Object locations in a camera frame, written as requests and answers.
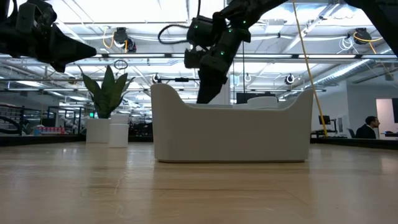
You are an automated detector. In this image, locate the large black monitor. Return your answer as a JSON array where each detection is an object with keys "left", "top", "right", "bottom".
[{"left": 236, "top": 91, "right": 277, "bottom": 105}]

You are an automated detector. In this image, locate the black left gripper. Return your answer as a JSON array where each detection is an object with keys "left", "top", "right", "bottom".
[{"left": 0, "top": 23, "right": 98, "bottom": 73}]

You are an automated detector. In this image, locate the green snake plant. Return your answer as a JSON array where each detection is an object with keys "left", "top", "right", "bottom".
[{"left": 77, "top": 64, "right": 136, "bottom": 119}]

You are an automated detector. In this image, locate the white basket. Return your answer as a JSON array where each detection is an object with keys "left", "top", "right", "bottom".
[{"left": 150, "top": 83, "right": 315, "bottom": 164}]

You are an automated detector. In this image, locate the shelf with red boxes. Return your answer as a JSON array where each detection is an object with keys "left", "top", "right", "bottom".
[{"left": 32, "top": 125, "right": 67, "bottom": 136}]

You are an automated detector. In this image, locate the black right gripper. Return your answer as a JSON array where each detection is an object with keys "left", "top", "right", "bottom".
[{"left": 196, "top": 29, "right": 251, "bottom": 105}]

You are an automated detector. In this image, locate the black standing desk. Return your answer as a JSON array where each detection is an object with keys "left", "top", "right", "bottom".
[{"left": 310, "top": 128, "right": 338, "bottom": 139}]

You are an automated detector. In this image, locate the yellow hanging cable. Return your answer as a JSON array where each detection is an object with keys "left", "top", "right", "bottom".
[{"left": 291, "top": 0, "right": 328, "bottom": 138}]

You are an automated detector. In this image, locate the black ceiling cable reel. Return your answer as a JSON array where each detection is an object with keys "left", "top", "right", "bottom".
[
  {"left": 352, "top": 27, "right": 384, "bottom": 46},
  {"left": 112, "top": 27, "right": 137, "bottom": 54}
]

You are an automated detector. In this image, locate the seated person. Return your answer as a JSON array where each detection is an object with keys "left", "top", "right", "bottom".
[{"left": 354, "top": 115, "right": 381, "bottom": 140}]

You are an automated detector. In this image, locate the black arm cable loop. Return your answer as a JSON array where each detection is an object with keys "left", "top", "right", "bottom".
[{"left": 157, "top": 24, "right": 191, "bottom": 45}]

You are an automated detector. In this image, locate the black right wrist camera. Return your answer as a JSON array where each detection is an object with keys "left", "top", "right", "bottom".
[{"left": 183, "top": 17, "right": 220, "bottom": 70}]

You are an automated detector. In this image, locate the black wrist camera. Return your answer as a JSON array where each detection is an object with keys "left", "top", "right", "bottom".
[
  {"left": 183, "top": 17, "right": 220, "bottom": 70},
  {"left": 15, "top": 0, "right": 58, "bottom": 32}
]

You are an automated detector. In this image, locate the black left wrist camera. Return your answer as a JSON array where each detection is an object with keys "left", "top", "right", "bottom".
[{"left": 15, "top": 0, "right": 58, "bottom": 32}]

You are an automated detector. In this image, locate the white plant pot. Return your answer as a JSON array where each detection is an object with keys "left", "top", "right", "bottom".
[{"left": 85, "top": 118, "right": 111, "bottom": 144}]

